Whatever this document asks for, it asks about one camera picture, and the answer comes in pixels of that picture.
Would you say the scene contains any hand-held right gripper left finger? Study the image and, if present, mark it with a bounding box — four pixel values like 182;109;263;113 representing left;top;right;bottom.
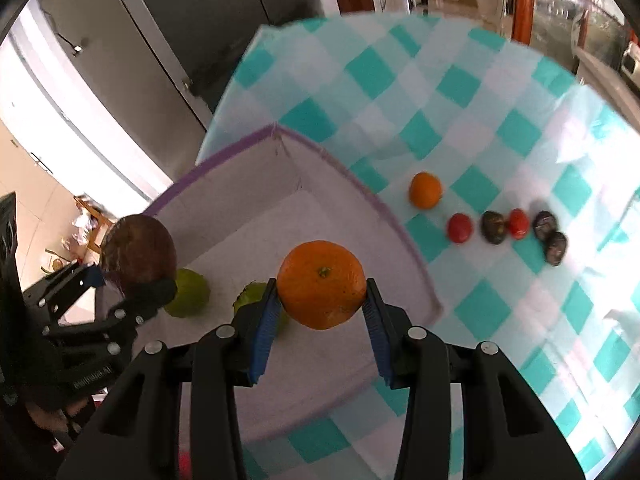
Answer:
57;277;281;480

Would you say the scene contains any wooden chair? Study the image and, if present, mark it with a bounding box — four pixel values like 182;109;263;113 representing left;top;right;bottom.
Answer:
72;195;113;261

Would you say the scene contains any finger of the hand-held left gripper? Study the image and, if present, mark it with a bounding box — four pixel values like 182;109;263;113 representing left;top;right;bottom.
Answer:
42;277;178;386
22;262;106;323

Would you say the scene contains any red tomato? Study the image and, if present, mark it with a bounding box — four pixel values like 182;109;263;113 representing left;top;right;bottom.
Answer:
446;212;474;245
508;208;531;240

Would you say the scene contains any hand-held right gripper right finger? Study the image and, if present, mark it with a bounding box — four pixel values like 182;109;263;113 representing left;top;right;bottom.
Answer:
362;277;586;480

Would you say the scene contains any teal white checkered tablecloth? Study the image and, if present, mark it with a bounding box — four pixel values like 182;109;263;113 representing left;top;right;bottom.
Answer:
195;10;640;480

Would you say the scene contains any dark brown round fruit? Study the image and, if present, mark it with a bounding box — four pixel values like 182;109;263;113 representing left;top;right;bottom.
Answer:
544;231;569;267
532;211;557;241
481;211;506;246

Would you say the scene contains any white cardboard box purple rim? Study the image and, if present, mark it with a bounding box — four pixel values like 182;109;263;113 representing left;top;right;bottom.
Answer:
92;122;446;461

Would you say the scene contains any grey refrigerator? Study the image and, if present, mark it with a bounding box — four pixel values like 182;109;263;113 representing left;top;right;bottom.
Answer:
40;0;341;131

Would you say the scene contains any green fruit with leafy calyx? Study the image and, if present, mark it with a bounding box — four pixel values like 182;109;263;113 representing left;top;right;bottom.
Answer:
234;281;288;336

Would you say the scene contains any wooden glass display cabinet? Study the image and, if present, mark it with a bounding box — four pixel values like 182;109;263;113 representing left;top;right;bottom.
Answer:
510;0;640;91

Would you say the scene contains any brown bruised apple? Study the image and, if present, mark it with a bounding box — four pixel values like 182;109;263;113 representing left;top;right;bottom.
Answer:
99;214;178;301

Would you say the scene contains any person's left hand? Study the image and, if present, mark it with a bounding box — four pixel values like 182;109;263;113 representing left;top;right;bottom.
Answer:
27;402;76;442

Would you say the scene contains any orange tangerine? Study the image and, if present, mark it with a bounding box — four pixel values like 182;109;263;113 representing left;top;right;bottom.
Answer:
276;241;367;331
408;171;444;210

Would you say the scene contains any green round fruit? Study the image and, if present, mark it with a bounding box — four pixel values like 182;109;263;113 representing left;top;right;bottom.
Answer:
162;268;211;318

